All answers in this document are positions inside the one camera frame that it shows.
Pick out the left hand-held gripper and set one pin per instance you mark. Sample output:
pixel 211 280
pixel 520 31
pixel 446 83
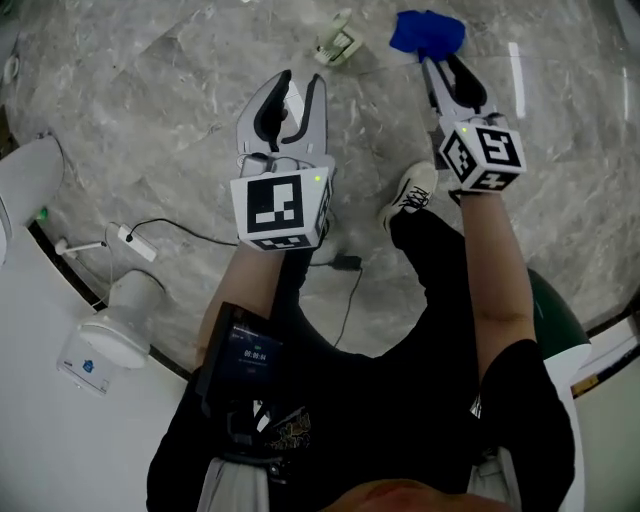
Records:
pixel 275 210

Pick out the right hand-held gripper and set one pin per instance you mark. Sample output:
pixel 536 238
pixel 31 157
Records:
pixel 485 155

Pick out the blue cloth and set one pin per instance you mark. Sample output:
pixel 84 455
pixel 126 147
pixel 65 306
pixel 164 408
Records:
pixel 427 30

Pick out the person's right forearm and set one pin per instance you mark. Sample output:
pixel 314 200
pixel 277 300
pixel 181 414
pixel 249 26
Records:
pixel 492 260

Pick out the person's left forearm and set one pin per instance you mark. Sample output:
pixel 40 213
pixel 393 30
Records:
pixel 245 295

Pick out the person's right white shoe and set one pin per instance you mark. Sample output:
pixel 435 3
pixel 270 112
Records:
pixel 410 192

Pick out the black power adapter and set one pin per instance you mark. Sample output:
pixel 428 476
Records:
pixel 347 263

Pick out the person's black trousers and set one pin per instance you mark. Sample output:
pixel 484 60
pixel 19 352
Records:
pixel 430 260

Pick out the white power strip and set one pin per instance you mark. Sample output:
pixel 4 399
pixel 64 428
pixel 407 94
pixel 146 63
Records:
pixel 137 242

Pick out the black chest screen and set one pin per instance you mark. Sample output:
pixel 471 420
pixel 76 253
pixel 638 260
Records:
pixel 250 355

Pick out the white rounded ceramic fixture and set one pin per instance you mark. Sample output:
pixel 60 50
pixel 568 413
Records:
pixel 122 320

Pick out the small white round object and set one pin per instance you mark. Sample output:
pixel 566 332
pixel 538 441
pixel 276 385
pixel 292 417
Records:
pixel 11 69

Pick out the person's black shirt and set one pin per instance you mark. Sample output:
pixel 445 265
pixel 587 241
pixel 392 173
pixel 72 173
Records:
pixel 375 410

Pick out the small white label box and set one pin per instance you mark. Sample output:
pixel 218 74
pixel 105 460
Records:
pixel 82 367

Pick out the person's chin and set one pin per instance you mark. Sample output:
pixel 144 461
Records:
pixel 415 497

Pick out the white low frame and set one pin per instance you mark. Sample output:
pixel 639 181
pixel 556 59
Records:
pixel 607 350

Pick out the black screen mount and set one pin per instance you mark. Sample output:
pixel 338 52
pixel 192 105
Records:
pixel 255 440

